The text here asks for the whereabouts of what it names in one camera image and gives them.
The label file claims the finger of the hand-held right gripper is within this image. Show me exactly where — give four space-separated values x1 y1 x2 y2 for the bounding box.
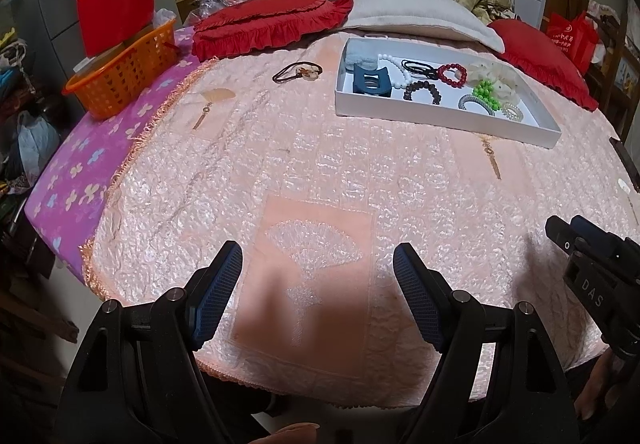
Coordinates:
546 215 583 252
570 215 626 259

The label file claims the orange plastic basket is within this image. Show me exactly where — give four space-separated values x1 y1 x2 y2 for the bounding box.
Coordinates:
62 18 180 120

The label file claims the black hair tie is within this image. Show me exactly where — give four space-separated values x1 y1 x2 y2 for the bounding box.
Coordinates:
402 57 443 78

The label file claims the cream lace scrunchie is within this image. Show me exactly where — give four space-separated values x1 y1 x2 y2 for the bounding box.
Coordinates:
467 62 526 110

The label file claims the grey plastic bag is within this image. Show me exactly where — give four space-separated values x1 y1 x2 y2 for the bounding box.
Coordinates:
17 111 61 180

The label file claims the white cardboard tray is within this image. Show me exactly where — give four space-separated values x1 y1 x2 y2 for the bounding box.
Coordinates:
334 37 562 149

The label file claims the brown hair tie with pendant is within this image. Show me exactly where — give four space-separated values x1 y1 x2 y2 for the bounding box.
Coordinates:
272 63 323 84

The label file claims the white pillow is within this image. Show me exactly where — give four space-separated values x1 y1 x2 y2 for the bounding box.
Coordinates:
340 0 506 56

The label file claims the red bead bracelet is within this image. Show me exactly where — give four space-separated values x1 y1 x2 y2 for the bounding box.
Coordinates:
436 63 468 88

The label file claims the person's right hand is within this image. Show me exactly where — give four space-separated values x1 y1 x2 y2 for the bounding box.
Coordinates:
575 349 640 420

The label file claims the person's left hand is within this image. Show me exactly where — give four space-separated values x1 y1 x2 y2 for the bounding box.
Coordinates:
260 422 320 444

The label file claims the light blue scrunchie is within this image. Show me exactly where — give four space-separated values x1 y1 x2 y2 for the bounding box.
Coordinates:
345 44 381 68

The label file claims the red ruffled pillow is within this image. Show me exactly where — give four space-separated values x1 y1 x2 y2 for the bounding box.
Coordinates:
487 19 600 112
191 0 355 61

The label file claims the dark blue hair claw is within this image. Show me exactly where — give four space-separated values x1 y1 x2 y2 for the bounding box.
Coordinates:
352 64 392 96

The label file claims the dark brown bead bracelet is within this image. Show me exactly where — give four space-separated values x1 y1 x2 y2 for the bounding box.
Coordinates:
402 80 443 106

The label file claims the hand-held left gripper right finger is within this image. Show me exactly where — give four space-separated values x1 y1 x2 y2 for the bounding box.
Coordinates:
393 243 581 444

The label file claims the purple flowered sheet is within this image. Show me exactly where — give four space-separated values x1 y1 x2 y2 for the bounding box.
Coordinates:
24 27 206 270

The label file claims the red paper box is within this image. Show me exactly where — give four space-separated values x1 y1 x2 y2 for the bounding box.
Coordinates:
76 0 156 56

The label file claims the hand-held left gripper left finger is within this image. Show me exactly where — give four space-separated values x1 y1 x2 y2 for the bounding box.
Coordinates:
52 240 244 444

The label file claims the red shopping bag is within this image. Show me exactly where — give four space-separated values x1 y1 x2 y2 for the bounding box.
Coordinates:
545 12 601 72

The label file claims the pink quilted bedspread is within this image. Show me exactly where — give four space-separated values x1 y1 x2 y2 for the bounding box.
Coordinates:
82 37 640 407

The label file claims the green bead bracelet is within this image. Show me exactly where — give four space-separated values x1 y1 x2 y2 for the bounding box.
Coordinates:
472 80 503 115

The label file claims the grey spiral hair tie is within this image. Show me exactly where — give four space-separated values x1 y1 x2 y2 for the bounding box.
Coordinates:
458 94 493 112

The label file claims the wooden shelf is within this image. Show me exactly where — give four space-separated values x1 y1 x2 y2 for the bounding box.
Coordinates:
585 0 640 135

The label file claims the white bead necklace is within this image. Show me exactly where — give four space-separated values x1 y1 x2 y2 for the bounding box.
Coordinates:
377 53 416 90

